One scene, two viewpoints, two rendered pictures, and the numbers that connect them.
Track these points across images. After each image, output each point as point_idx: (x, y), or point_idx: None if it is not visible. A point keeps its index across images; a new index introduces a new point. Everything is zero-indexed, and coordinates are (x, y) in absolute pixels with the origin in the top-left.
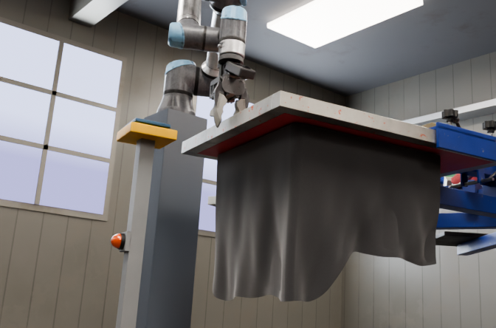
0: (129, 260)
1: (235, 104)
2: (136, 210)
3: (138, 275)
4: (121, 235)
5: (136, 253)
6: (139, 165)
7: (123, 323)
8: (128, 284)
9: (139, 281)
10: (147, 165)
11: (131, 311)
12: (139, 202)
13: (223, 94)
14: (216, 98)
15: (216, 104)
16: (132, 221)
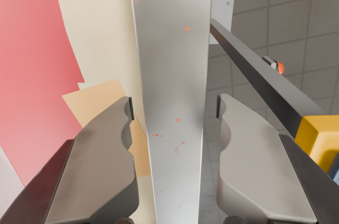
0: (256, 55)
1: (136, 182)
2: (278, 75)
3: (240, 51)
4: (278, 65)
5: (251, 57)
6: (321, 109)
7: (237, 40)
8: (246, 48)
9: (238, 49)
10: (305, 110)
11: (234, 42)
12: (281, 80)
13: (274, 212)
14: (309, 170)
15: (283, 138)
16: (275, 70)
